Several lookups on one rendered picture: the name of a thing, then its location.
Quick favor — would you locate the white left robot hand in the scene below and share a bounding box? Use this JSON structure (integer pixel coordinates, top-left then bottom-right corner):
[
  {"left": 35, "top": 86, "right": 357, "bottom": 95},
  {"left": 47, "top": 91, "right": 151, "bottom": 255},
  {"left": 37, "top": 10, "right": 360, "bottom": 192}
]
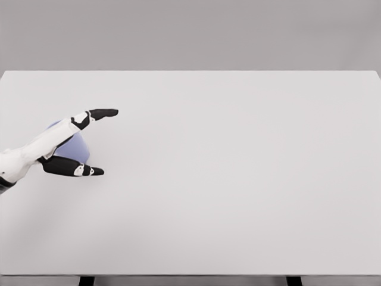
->
[{"left": 20, "top": 108, "right": 119, "bottom": 178}]

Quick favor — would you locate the lavender blue cup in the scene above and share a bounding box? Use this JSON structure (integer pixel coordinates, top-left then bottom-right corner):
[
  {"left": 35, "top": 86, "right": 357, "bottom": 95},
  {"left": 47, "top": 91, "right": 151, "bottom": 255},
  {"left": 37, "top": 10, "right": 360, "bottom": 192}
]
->
[{"left": 46, "top": 119, "right": 91, "bottom": 165}]

